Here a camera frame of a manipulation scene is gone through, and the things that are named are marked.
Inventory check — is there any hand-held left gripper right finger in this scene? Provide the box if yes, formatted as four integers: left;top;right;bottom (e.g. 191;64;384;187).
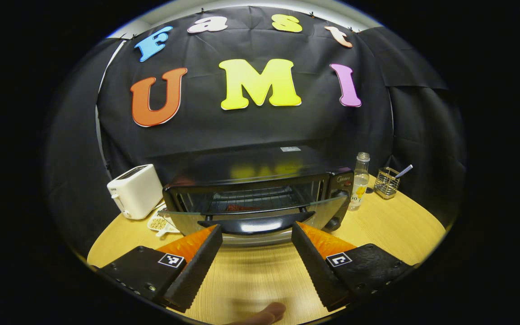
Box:
291;221;416;312

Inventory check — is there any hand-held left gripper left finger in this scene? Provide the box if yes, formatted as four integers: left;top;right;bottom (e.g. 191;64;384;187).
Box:
99;224;223;313

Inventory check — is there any black electric oven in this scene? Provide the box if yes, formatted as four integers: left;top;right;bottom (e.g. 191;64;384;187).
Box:
163;145;355;247

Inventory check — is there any white divided seasoning dish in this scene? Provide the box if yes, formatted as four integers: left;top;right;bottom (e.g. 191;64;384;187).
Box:
147;205;181;237

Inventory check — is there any clear glass bottle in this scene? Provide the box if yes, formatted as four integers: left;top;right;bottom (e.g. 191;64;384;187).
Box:
348;152;371;211

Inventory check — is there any white toaster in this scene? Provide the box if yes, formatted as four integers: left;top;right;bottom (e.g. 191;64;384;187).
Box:
107;164;164;220

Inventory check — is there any black backdrop cloth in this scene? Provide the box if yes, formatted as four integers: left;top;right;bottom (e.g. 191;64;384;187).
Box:
46;5;466;253

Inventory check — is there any metal wire holder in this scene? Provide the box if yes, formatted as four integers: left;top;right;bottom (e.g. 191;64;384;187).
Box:
374;167;400;200

